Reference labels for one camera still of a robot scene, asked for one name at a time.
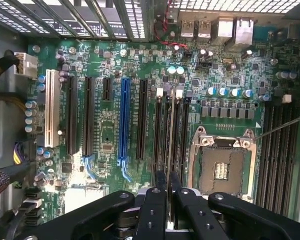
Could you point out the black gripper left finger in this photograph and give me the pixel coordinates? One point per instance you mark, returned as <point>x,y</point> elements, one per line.
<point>152,215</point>

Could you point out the silver stacked port block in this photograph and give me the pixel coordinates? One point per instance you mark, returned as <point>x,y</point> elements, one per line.
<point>223,30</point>

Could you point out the long black expansion slot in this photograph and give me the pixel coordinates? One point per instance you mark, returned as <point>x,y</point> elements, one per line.
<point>141,120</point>
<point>71,115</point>
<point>88,115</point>

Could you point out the grey metal PC case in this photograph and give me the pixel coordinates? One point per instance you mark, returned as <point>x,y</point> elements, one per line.
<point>4,120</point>

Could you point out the silver ethernet port block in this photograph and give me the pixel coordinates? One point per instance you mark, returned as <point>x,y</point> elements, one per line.
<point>243,30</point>

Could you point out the thin metal locking lever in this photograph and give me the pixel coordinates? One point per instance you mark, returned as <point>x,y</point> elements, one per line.
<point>282,126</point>

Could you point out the silver chipset heat sink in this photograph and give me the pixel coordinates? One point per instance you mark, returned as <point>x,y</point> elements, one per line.
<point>84,200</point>

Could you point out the short black expansion slot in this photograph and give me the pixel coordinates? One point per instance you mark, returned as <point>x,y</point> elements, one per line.
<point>107,88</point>

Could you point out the silver USB port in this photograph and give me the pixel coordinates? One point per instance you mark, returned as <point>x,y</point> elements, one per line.
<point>187,28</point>
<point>204,29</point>

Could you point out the metal CPU socket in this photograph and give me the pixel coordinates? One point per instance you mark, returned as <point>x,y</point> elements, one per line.
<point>222,165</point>

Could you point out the blue expansion slot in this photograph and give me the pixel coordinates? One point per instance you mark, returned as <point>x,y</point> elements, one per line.
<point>124,117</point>

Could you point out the white PCI expansion slot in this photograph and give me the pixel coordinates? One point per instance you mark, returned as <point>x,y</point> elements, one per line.
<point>50,107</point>

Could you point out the green motherboard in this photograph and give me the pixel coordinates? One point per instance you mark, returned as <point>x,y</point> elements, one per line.
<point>101,112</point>

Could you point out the white power connector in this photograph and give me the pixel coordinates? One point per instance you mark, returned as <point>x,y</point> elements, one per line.
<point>27,65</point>

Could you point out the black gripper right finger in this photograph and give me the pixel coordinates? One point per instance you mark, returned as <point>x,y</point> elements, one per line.
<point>194,215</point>

